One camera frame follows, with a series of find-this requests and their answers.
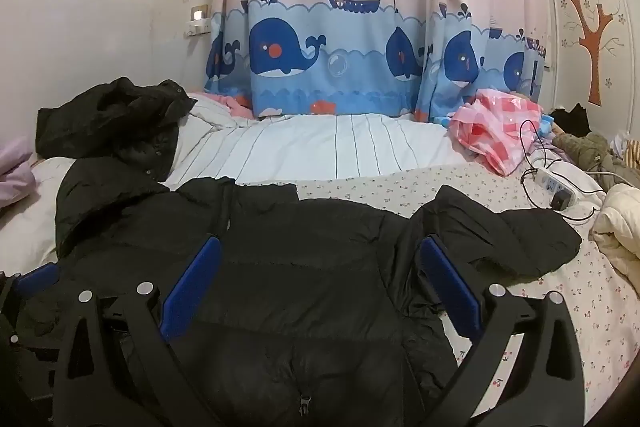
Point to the white striped duvet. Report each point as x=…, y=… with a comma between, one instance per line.
x=325, y=147

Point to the crumpled black jacket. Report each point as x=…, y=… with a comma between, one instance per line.
x=115, y=117

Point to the black puffer jacket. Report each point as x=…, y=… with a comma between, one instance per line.
x=310, y=267

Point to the purple jacket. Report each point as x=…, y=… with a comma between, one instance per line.
x=12, y=177

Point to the black clothing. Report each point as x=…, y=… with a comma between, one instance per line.
x=575, y=119

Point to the cream quilted garment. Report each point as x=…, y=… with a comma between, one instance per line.
x=620, y=227

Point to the olive green garment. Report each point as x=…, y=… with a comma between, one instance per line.
x=585, y=147

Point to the wardrobe with tree sticker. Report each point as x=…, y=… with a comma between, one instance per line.
x=595, y=32

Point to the black adapter plug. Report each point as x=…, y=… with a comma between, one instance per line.
x=561, y=201

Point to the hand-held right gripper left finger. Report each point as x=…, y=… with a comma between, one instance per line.
x=192, y=287

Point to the pink checked cloth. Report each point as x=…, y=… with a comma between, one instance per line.
x=495, y=127

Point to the colourful striped cloth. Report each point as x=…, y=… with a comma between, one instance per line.
x=631, y=154

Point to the whale print curtain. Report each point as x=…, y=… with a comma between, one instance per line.
x=350, y=32

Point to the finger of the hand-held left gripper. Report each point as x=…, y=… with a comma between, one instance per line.
x=40, y=277

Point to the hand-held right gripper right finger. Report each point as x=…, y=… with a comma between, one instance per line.
x=447, y=292

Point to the wall socket with night light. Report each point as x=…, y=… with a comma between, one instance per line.
x=197, y=19

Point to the cherry print bed sheet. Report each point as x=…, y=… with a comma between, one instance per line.
x=380, y=192

